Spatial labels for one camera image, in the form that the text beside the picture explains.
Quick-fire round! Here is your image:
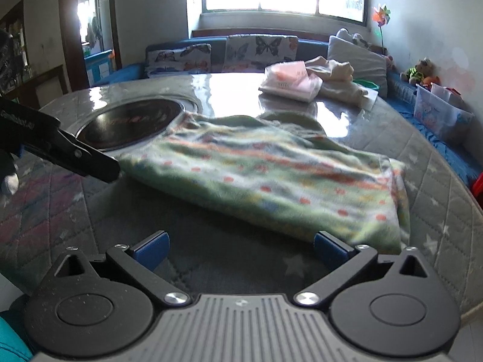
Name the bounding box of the red plastic stool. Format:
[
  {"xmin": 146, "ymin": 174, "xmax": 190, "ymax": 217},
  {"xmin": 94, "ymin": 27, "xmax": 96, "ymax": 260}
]
[{"xmin": 471, "ymin": 173, "xmax": 483, "ymax": 208}]

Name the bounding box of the butterfly cushion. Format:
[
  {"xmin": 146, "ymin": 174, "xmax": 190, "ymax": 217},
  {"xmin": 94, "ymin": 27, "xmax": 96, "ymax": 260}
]
[
  {"xmin": 222, "ymin": 34, "xmax": 299, "ymax": 73},
  {"xmin": 145, "ymin": 43, "xmax": 212, "ymax": 78}
]

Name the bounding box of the brown door frame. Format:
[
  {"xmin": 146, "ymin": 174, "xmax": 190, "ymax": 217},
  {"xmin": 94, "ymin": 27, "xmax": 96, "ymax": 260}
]
[{"xmin": 58, "ymin": 0, "xmax": 122, "ymax": 91}]

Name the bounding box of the white plush toy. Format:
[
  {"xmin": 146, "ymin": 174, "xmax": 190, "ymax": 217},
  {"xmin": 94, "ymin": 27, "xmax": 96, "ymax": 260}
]
[{"xmin": 336, "ymin": 28, "xmax": 370, "ymax": 49}]

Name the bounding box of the right butterfly cushion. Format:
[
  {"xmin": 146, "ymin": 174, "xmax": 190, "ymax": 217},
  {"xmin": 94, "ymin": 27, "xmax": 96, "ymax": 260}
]
[{"xmin": 222, "ymin": 34, "xmax": 299, "ymax": 73}]

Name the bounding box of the floral striped baby shirt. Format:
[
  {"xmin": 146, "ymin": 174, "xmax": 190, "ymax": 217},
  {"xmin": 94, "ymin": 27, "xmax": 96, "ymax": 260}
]
[{"xmin": 118, "ymin": 112, "xmax": 410, "ymax": 254}]

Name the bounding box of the green plastic bowl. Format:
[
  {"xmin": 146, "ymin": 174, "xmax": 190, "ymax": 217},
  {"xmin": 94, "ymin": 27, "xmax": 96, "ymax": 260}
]
[{"xmin": 353, "ymin": 79, "xmax": 380, "ymax": 92}]

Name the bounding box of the colourful pinwheel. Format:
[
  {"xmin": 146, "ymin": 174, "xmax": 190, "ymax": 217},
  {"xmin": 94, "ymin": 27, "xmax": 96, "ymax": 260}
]
[{"xmin": 372, "ymin": 5, "xmax": 391, "ymax": 55}]

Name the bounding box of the clear plastic storage box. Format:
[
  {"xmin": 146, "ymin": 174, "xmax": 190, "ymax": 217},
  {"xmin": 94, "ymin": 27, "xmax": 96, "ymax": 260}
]
[{"xmin": 414, "ymin": 84, "xmax": 474, "ymax": 145}]

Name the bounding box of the beige crumpled garment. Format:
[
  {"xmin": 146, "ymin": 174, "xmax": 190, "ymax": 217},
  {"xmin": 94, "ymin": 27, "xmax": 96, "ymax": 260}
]
[{"xmin": 305, "ymin": 56, "xmax": 377, "ymax": 111}]

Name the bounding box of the blue sofa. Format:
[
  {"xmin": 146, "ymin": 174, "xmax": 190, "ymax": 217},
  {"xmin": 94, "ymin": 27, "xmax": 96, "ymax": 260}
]
[{"xmin": 90, "ymin": 34, "xmax": 482, "ymax": 187}]

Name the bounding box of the teddy bear plush toy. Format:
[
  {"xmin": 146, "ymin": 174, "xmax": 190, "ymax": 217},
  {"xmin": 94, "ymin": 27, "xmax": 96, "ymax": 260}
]
[{"xmin": 399, "ymin": 58, "xmax": 440, "ymax": 87}]

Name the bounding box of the grey white pillow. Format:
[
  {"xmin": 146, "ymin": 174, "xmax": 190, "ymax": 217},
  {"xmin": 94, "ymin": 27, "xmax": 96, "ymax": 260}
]
[{"xmin": 328, "ymin": 35, "xmax": 388, "ymax": 99}]

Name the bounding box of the dark wooden cabinet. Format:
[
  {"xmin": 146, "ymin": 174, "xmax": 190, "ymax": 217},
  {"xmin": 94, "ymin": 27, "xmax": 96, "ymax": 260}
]
[{"xmin": 1, "ymin": 0, "xmax": 69, "ymax": 110}]

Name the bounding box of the left butterfly cushion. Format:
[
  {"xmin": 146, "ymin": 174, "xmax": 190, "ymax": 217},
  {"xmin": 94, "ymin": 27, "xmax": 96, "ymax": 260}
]
[{"xmin": 145, "ymin": 43, "xmax": 212, "ymax": 78}]

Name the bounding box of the pink plastic packet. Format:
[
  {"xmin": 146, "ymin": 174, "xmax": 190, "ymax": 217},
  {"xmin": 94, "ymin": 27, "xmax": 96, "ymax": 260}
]
[{"xmin": 259, "ymin": 61, "xmax": 322, "ymax": 103}]

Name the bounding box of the round black induction cooktop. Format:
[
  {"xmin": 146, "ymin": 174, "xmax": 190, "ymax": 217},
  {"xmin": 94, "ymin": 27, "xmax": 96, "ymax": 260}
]
[{"xmin": 75, "ymin": 96, "xmax": 199, "ymax": 152}]

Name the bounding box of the teal cloth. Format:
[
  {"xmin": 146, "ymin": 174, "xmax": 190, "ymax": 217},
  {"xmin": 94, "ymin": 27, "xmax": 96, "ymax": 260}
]
[{"xmin": 0, "ymin": 310, "xmax": 33, "ymax": 362}]

